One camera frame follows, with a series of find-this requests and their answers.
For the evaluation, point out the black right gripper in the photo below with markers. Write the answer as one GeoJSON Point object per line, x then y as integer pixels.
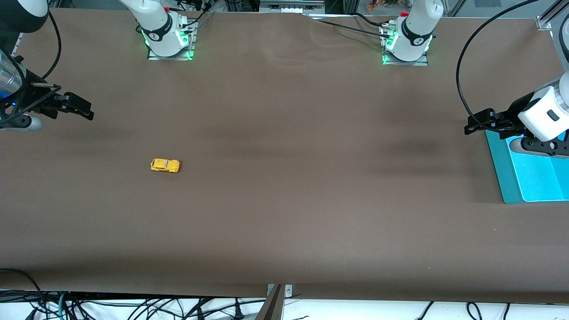
{"type": "Point", "coordinates": [32, 94]}

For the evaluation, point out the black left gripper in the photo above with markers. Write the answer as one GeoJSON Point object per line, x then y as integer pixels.
{"type": "Point", "coordinates": [518, 108]}

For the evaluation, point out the yellow beetle toy car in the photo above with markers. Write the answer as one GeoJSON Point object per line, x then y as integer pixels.
{"type": "Point", "coordinates": [165, 165]}

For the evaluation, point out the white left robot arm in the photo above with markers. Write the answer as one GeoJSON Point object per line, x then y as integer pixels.
{"type": "Point", "coordinates": [418, 26]}

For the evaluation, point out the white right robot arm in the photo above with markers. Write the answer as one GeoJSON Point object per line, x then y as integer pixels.
{"type": "Point", "coordinates": [158, 26]}

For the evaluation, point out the teal plastic bin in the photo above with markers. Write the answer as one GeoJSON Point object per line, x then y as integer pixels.
{"type": "Point", "coordinates": [533, 182]}

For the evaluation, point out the orange background object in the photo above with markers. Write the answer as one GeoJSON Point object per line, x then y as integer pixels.
{"type": "Point", "coordinates": [382, 4]}

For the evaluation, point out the brown table cover sheet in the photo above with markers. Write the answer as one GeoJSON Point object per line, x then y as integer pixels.
{"type": "Point", "coordinates": [284, 222]}

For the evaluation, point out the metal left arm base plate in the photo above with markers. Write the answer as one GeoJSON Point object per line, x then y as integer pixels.
{"type": "Point", "coordinates": [422, 60]}

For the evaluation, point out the aluminium frame side rail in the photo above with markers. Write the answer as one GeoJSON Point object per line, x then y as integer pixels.
{"type": "Point", "coordinates": [18, 44]}

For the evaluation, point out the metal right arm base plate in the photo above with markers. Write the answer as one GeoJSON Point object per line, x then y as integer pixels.
{"type": "Point", "coordinates": [189, 44]}

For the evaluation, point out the aluminium frame corner rail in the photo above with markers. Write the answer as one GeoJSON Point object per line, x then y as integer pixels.
{"type": "Point", "coordinates": [551, 15]}

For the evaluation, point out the aluminium rail with white connectors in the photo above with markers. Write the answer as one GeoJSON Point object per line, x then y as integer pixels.
{"type": "Point", "coordinates": [291, 6]}

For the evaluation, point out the metal table edge bracket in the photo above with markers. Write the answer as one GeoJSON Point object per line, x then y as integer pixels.
{"type": "Point", "coordinates": [273, 304]}

